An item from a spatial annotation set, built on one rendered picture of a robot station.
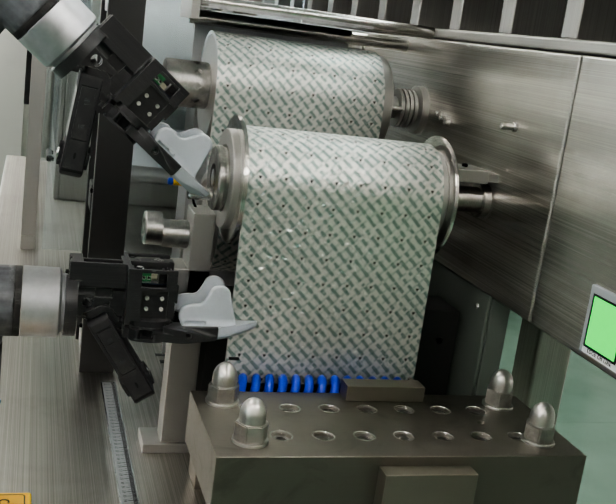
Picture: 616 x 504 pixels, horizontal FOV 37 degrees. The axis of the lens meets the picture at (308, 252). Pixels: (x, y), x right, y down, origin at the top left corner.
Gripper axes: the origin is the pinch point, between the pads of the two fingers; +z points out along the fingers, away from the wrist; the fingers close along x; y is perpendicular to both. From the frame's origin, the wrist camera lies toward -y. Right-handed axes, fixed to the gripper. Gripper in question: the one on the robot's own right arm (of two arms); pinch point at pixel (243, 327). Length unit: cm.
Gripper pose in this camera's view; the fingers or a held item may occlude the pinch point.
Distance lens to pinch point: 106.7
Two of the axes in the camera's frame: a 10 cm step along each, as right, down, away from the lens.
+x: -2.7, -2.5, 9.3
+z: 9.5, 0.6, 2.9
